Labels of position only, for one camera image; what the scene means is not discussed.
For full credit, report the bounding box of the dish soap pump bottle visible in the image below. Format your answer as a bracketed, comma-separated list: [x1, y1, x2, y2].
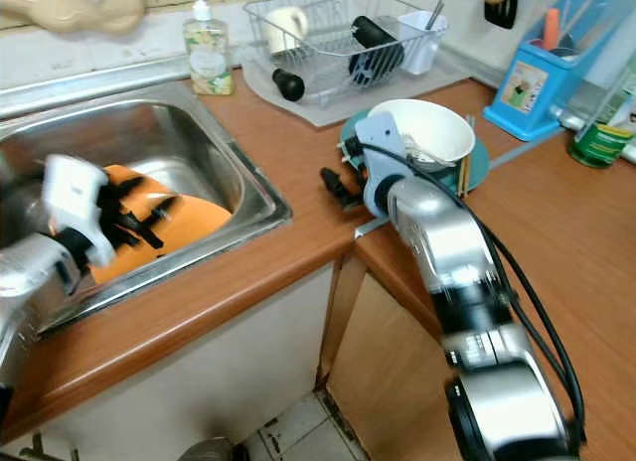
[183, 0, 236, 96]

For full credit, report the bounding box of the beige draped cloth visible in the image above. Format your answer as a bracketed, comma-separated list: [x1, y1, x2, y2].
[0, 0, 148, 37]

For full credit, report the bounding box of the wire dish rack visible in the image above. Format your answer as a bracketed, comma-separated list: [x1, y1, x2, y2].
[240, 0, 450, 108]

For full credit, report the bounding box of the wooden cabinet door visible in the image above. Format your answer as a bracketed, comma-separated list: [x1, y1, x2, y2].
[316, 250, 463, 461]

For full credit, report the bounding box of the grey drain tray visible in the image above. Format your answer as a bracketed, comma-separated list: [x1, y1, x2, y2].
[238, 52, 473, 129]

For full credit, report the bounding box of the white utensil cup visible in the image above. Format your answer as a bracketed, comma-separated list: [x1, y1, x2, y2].
[397, 10, 449, 77]

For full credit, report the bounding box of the grey robot foot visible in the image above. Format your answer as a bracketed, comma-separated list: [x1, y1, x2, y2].
[176, 435, 241, 461]

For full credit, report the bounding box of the white mug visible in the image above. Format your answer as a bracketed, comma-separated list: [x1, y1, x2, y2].
[263, 5, 311, 57]

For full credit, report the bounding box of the orange plastic bowl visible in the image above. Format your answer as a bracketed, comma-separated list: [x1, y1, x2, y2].
[87, 163, 235, 286]

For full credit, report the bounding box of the white cabinet door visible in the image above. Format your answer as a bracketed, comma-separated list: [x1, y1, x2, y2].
[15, 262, 337, 461]

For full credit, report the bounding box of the metal utensil handle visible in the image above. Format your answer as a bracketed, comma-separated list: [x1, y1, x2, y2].
[423, 0, 446, 32]

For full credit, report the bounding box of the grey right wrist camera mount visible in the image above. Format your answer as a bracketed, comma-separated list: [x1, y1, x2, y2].
[354, 110, 406, 216]

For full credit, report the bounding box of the black cylindrical bottle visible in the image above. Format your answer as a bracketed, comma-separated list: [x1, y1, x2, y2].
[348, 15, 406, 88]

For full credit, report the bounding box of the blue utensil holder box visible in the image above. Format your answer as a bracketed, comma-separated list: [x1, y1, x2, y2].
[483, 0, 636, 143]

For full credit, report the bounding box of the small black round cup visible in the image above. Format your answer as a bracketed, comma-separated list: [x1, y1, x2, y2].
[270, 68, 307, 103]

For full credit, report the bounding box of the black hanging utensil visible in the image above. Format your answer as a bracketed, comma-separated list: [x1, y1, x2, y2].
[482, 0, 520, 30]

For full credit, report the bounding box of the green labelled bottle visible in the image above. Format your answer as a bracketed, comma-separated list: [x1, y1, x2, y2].
[567, 59, 636, 170]

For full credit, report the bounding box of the orange utensil handle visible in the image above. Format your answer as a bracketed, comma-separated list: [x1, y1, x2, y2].
[543, 6, 561, 51]

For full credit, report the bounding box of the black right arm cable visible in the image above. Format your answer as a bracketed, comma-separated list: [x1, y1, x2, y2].
[378, 143, 589, 447]

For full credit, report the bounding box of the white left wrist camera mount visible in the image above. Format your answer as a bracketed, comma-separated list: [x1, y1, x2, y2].
[43, 153, 117, 268]

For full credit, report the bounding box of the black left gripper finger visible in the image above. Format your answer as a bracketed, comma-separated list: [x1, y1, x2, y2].
[129, 215, 171, 252]
[123, 177, 162, 211]

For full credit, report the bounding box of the white bowl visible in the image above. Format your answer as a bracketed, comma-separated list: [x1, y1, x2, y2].
[368, 97, 477, 171]

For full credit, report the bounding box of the stainless steel sink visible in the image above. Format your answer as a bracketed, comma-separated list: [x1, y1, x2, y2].
[0, 81, 294, 333]

